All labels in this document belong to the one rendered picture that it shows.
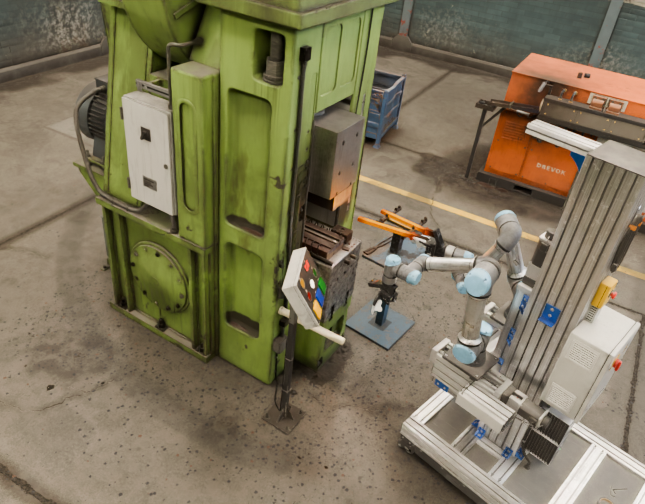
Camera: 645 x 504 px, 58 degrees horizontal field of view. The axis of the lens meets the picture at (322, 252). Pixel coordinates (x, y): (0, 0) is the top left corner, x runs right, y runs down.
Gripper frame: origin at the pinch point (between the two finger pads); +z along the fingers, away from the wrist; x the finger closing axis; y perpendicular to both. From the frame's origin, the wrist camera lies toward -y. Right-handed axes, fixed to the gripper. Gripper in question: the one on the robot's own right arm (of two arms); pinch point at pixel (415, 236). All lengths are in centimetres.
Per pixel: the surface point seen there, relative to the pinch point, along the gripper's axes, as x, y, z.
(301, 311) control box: -89, 6, 21
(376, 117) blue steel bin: 321, 76, 184
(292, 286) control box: -91, -9, 26
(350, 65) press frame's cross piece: 0, -89, 53
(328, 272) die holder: -34, 23, 38
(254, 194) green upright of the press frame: -55, -26, 77
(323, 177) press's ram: -34, -38, 46
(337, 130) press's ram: -31, -66, 41
